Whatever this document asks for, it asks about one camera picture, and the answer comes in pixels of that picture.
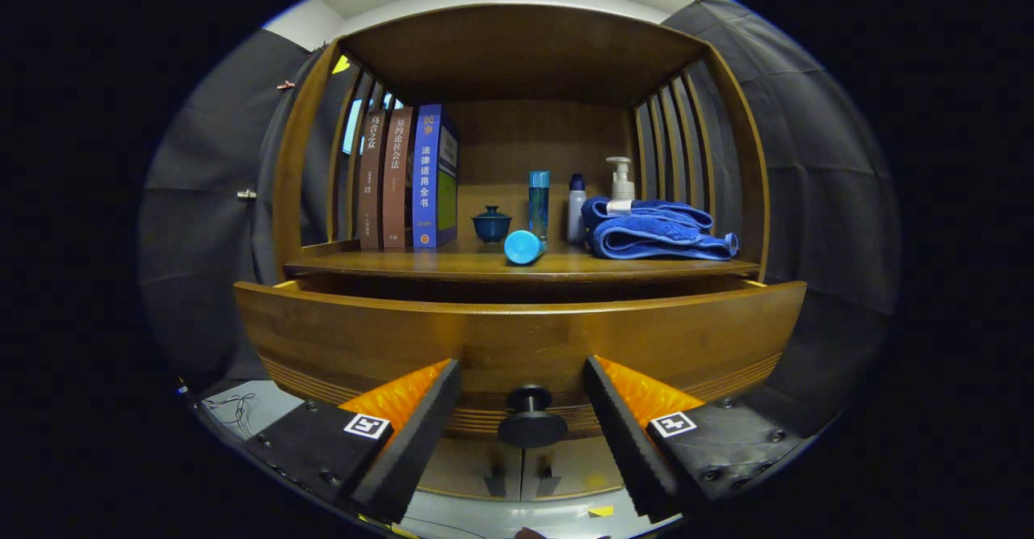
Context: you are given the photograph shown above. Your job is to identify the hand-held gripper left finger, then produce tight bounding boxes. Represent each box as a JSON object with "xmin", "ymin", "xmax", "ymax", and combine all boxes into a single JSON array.
[{"xmin": 242, "ymin": 359, "xmax": 463, "ymax": 525}]

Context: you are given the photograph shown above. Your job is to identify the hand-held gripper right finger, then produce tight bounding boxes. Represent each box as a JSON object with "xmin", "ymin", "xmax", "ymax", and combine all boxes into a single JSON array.
[{"xmin": 583, "ymin": 355, "xmax": 809, "ymax": 524}]

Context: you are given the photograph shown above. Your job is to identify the wooden drawer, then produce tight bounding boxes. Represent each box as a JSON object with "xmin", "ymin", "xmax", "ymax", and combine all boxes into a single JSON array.
[{"xmin": 234, "ymin": 276, "xmax": 809, "ymax": 449}]

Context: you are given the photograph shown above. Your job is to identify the blue cosmetic tube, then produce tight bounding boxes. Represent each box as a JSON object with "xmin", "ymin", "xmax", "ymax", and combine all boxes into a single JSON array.
[{"xmin": 503, "ymin": 229, "xmax": 549, "ymax": 266}]

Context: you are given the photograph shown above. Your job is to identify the wooden cabinet door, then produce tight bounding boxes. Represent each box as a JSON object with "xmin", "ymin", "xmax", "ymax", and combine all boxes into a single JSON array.
[
  {"xmin": 521, "ymin": 440, "xmax": 628, "ymax": 501},
  {"xmin": 418, "ymin": 440, "xmax": 522, "ymax": 501}
]

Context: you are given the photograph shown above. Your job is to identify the wooden countertop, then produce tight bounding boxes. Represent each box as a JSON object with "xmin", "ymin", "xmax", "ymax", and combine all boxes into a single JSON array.
[{"xmin": 284, "ymin": 236, "xmax": 760, "ymax": 283}]

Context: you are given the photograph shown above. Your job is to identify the wooden cabinet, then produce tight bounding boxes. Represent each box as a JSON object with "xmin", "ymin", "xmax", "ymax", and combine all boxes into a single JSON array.
[{"xmin": 271, "ymin": 3, "xmax": 770, "ymax": 503}]

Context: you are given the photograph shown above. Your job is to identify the folded blue towel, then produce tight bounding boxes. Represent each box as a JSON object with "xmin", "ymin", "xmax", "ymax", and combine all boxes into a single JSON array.
[{"xmin": 581, "ymin": 196, "xmax": 740, "ymax": 262}]

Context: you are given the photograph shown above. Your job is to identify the blue lidded teacup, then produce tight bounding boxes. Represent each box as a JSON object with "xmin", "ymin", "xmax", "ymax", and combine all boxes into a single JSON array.
[{"xmin": 472, "ymin": 205, "xmax": 513, "ymax": 243}]

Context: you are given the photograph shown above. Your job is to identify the white bottle dark cap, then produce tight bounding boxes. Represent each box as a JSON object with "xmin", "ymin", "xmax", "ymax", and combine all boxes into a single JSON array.
[{"xmin": 567, "ymin": 173, "xmax": 587, "ymax": 243}]

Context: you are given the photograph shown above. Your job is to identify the blue glass bottle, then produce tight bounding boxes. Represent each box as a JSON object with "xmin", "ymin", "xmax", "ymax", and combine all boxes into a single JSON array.
[{"xmin": 529, "ymin": 171, "xmax": 551, "ymax": 241}]

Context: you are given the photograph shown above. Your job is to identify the white pump bottle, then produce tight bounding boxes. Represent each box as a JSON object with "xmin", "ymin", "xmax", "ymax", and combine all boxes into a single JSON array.
[{"xmin": 606, "ymin": 157, "xmax": 636, "ymax": 202}]

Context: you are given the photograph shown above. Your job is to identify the reddish brown book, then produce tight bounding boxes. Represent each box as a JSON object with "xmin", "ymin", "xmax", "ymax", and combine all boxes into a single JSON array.
[{"xmin": 382, "ymin": 107, "xmax": 416, "ymax": 249}]

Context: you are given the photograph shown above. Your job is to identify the blue book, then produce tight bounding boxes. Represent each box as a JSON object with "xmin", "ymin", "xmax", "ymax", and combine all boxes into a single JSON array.
[{"xmin": 411, "ymin": 103, "xmax": 459, "ymax": 249}]

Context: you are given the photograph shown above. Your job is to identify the dark brown book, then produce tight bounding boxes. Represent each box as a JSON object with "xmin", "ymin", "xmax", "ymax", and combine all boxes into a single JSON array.
[{"xmin": 358, "ymin": 110, "xmax": 389, "ymax": 250}]

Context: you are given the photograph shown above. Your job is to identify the floor cables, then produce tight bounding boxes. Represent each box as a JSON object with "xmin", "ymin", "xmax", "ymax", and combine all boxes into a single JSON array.
[{"xmin": 202, "ymin": 394, "xmax": 258, "ymax": 436}]

